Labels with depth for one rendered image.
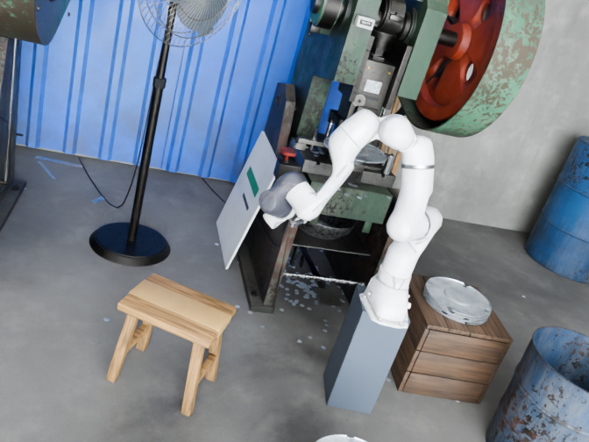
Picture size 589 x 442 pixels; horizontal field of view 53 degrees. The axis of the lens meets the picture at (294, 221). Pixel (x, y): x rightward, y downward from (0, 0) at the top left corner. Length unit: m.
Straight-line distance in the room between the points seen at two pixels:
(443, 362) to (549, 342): 0.42
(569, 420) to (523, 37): 1.40
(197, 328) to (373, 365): 0.69
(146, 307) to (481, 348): 1.34
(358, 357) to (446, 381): 0.52
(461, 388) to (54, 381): 1.60
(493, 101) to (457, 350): 1.01
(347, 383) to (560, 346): 0.88
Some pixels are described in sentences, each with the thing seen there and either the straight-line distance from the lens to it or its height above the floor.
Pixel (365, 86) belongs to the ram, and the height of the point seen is 1.06.
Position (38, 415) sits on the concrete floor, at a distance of 2.12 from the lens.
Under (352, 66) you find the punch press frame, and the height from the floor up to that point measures 1.14.
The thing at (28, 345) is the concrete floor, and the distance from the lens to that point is 2.36.
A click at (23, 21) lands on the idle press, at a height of 1.04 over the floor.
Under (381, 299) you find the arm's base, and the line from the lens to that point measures 2.08.
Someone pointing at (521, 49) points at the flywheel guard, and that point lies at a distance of 2.50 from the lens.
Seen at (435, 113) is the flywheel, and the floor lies 1.01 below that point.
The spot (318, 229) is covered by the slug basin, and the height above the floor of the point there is 0.38.
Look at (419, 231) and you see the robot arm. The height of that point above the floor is 0.79.
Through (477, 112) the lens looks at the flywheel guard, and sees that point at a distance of 2.56.
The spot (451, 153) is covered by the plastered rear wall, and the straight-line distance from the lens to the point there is 4.39.
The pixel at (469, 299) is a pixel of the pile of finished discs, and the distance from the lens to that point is 2.63.
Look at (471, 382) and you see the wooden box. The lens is 2.66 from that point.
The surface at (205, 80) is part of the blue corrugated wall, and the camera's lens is 3.72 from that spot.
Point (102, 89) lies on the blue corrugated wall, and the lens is 3.75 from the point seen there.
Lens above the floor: 1.51
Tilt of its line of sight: 24 degrees down
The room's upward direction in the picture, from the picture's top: 17 degrees clockwise
